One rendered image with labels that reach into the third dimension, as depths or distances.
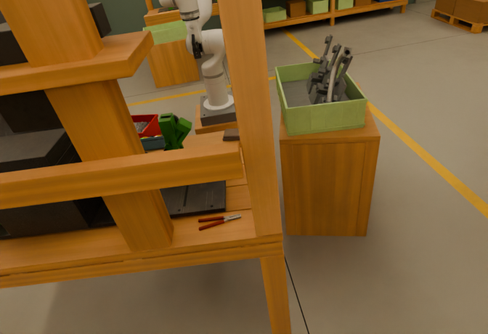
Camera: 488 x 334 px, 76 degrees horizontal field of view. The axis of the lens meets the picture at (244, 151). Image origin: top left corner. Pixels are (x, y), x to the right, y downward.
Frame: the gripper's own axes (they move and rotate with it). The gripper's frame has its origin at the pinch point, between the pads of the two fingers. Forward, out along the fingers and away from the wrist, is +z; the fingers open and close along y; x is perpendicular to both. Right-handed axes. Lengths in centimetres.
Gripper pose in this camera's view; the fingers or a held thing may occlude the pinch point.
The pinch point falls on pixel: (198, 53)
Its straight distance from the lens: 151.3
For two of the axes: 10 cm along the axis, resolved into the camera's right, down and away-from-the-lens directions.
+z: 1.3, 8.1, 5.7
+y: -0.4, -5.7, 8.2
